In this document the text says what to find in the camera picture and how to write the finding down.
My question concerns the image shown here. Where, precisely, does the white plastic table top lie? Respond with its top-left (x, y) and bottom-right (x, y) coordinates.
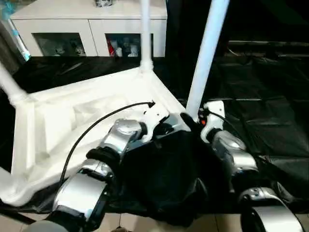
top-left (4, 64), bottom-right (194, 206)

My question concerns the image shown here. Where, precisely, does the black work mat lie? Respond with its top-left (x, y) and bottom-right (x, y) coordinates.
top-left (0, 55), bottom-right (309, 228)

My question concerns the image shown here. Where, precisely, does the black furniture unit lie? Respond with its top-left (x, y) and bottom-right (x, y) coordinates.
top-left (165, 0), bottom-right (309, 56)

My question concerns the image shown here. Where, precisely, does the white glass-door cabinet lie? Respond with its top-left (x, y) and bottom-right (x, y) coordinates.
top-left (9, 0), bottom-right (169, 58)

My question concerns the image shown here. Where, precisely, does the grey curtain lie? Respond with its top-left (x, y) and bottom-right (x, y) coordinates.
top-left (0, 21), bottom-right (25, 73)

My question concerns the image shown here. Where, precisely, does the black metal stand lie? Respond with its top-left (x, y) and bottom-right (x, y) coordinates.
top-left (0, 209), bottom-right (37, 226)

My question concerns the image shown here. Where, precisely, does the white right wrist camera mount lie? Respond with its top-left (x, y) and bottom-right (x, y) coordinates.
top-left (199, 100), bottom-right (227, 144)

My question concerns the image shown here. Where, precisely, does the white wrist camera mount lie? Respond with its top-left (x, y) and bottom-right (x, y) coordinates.
top-left (199, 100), bottom-right (227, 144)
top-left (141, 105), bottom-right (170, 144)

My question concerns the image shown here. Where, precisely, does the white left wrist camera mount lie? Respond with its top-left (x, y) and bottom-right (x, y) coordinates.
top-left (141, 105), bottom-right (170, 144)

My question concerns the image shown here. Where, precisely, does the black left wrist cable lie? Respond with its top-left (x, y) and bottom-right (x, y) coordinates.
top-left (59, 100), bottom-right (156, 182)

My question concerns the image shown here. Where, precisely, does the light blue frame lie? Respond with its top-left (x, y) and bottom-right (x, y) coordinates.
top-left (9, 18), bottom-right (32, 61)

